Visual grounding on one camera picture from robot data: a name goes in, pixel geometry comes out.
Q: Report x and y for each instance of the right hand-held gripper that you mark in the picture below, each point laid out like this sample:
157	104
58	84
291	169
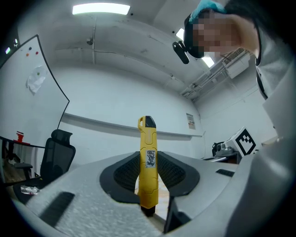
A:
245	143

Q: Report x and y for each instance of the person's grey printed shirt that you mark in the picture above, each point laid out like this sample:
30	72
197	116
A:
277	81

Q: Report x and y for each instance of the teal head cover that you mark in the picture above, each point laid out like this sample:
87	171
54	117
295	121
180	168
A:
205	5

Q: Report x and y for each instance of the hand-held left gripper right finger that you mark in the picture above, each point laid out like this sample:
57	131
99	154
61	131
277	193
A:
203	180

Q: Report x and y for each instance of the yellow small knife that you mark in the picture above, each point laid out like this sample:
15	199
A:
148	139

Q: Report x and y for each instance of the wall poster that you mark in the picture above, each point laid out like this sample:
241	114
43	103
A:
191	120

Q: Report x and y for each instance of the person's head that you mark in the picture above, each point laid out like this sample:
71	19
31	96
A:
219	32

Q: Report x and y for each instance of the black mesh office chair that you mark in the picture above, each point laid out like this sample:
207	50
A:
57	157

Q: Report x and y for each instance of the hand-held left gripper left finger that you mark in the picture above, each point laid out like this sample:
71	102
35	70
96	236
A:
92	208

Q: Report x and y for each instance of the black head-worn camera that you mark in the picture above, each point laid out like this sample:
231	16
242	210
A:
189	37

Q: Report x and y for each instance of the crumpled white paper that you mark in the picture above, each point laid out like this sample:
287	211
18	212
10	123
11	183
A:
35	79

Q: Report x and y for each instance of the white air conditioner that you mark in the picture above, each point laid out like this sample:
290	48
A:
236	64

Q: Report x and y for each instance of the whiteboard on black stand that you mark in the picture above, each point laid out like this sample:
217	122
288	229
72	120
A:
18	104

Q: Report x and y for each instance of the clear plastic packet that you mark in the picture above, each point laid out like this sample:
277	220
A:
28	190

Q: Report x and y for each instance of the red plastic holder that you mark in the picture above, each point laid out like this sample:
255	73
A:
19	137

